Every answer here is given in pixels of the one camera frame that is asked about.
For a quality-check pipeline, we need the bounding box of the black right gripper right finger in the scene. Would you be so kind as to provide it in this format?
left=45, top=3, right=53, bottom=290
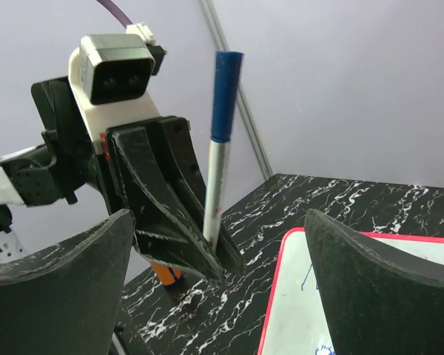
left=304, top=209, right=444, bottom=354

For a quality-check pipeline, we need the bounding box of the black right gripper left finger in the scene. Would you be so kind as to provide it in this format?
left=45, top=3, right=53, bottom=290
left=0, top=209, right=133, bottom=354

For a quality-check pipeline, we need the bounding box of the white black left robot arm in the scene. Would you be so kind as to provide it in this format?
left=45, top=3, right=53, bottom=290
left=0, top=77, right=246, bottom=286

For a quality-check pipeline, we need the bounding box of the pink framed whiteboard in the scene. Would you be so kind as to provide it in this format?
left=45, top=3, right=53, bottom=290
left=258, top=227, right=444, bottom=355

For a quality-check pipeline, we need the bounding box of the orange spray bottle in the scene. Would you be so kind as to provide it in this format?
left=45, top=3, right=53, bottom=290
left=149, top=262, right=184, bottom=290

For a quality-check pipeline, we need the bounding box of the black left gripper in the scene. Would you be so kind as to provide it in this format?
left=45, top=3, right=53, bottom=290
left=95, top=116, right=246, bottom=286

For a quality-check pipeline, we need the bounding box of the white blue whiteboard marker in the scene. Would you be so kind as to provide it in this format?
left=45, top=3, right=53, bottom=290
left=203, top=51, right=243, bottom=250

